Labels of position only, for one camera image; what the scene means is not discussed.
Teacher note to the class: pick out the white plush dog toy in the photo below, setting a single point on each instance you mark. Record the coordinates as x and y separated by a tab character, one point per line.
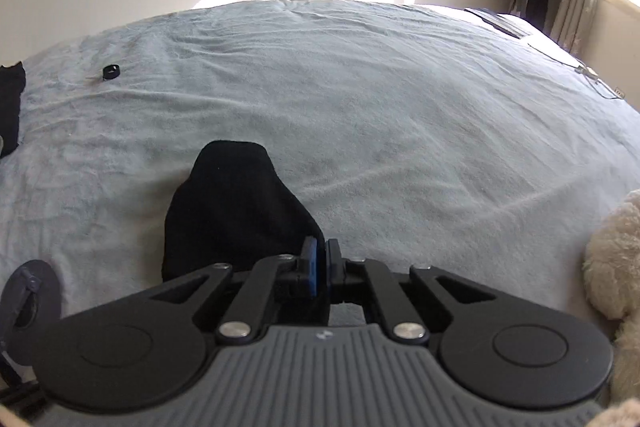
615	257

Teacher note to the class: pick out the wall socket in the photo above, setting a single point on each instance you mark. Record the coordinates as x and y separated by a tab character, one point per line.
619	92

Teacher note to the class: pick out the cream and black sweatshirt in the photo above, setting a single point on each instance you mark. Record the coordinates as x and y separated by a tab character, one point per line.
235	207

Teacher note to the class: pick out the dark flat tablet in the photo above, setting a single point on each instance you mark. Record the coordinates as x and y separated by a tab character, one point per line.
500	23

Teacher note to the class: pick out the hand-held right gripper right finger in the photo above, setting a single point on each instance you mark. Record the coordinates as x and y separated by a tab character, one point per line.
332	264

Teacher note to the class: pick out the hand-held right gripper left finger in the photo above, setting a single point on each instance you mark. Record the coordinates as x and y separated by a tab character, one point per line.
311	267

